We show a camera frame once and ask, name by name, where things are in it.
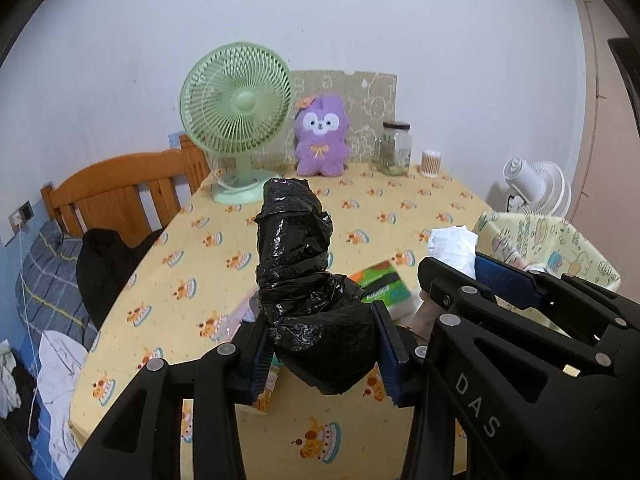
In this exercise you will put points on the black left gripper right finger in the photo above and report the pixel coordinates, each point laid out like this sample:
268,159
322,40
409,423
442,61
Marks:
411,381

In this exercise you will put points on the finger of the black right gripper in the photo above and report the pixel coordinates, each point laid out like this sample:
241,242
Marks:
533,402
586,312

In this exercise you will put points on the white cloth bundle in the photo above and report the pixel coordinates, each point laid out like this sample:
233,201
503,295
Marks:
455,246

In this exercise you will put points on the cotton swab container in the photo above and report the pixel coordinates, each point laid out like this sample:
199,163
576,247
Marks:
430,164

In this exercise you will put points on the beige door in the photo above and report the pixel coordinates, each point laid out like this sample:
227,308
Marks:
605,206

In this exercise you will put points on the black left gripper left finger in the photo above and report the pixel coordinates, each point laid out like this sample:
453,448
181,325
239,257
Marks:
138,437

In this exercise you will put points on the black plastic bag roll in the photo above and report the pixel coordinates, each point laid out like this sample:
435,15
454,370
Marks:
320,328

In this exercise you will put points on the yellow cake-print tablecloth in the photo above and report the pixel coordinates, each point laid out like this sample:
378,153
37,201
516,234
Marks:
203,267

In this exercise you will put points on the green packet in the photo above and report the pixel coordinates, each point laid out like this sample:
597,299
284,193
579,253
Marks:
381,282

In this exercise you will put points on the green desk fan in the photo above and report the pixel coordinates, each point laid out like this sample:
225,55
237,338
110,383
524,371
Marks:
234,100

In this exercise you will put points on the yellow cartoon fabric storage box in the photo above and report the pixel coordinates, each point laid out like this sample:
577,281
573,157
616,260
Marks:
545,244

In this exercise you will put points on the purple plush bunny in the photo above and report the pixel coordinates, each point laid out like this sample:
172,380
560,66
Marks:
320,127

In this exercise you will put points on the white floor fan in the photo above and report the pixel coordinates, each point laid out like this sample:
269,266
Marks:
536,188

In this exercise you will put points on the glass jar dark lid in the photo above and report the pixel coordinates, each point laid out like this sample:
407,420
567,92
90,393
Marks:
392,149

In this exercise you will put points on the white clothes on bed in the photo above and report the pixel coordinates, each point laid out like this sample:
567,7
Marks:
37,387

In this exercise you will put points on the black garment on bed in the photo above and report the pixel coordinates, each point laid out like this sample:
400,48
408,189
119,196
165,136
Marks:
103,268

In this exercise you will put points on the wall power socket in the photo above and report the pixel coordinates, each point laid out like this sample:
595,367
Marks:
22,215

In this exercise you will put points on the blue plaid pillow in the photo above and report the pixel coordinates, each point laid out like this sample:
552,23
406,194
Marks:
46,289

